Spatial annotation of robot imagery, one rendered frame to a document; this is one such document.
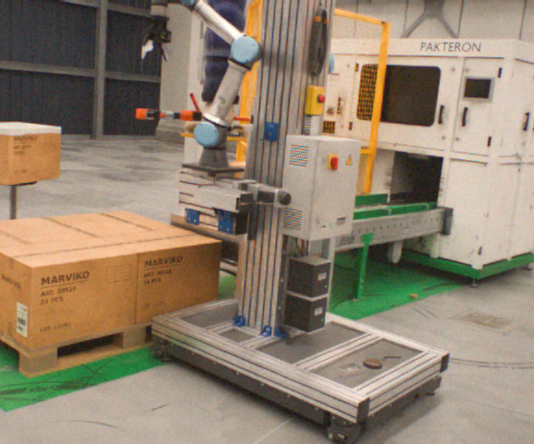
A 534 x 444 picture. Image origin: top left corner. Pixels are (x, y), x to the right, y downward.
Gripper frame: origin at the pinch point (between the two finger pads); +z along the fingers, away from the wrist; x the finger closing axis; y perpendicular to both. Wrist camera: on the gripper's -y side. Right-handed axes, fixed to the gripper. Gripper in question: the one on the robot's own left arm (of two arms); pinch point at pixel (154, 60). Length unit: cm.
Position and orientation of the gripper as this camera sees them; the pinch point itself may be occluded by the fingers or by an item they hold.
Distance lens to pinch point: 328.1
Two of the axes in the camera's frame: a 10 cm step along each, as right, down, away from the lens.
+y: 7.6, 1.9, -6.2
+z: -0.8, 9.8, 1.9
